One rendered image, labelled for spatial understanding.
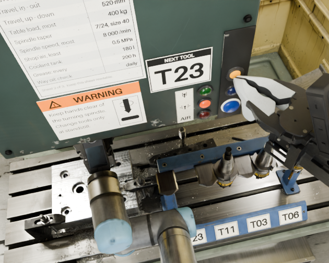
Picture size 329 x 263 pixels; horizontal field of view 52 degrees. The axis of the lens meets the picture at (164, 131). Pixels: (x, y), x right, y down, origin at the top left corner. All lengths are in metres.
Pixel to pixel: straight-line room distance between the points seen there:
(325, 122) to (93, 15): 0.31
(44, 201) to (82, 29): 1.00
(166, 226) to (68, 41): 0.49
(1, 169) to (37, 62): 1.37
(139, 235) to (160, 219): 0.06
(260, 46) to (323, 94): 1.67
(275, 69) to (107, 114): 1.60
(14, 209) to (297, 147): 1.12
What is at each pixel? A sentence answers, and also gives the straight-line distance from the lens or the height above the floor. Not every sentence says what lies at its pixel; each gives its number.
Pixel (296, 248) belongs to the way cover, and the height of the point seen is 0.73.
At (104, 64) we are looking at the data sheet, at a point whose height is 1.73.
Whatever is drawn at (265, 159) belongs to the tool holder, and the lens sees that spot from 0.94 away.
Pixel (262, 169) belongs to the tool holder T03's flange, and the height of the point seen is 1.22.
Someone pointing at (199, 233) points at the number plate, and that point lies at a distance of 1.16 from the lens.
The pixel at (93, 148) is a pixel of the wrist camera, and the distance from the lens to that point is 0.77.
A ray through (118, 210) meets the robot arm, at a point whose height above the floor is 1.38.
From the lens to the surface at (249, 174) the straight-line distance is 0.95.
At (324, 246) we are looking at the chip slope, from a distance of 1.47.
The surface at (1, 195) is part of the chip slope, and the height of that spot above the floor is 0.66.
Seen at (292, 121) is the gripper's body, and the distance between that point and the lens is 0.50.
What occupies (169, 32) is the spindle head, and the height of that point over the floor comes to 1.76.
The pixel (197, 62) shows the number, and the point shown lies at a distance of 0.51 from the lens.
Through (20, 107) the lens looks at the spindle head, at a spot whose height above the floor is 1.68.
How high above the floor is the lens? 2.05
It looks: 55 degrees down
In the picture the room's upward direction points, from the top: 8 degrees counter-clockwise
